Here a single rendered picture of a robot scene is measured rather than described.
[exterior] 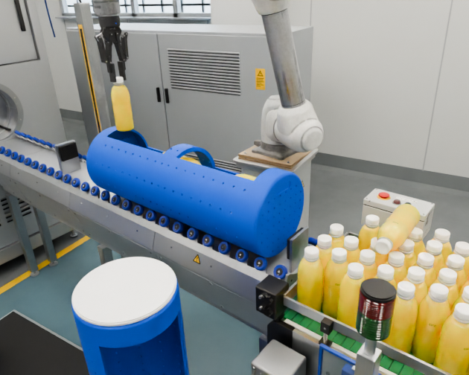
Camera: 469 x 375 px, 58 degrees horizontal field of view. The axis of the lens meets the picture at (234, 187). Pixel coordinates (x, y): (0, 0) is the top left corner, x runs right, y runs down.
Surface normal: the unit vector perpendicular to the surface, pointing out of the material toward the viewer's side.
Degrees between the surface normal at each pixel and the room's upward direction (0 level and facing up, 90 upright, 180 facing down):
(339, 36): 90
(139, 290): 0
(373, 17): 90
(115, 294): 0
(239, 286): 70
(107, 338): 90
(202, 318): 0
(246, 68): 90
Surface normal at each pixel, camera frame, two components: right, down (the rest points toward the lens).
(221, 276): -0.61, 0.04
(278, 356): -0.04, -0.90
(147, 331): 0.52, 0.36
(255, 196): -0.45, -0.42
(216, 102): -0.52, 0.40
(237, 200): -0.54, -0.22
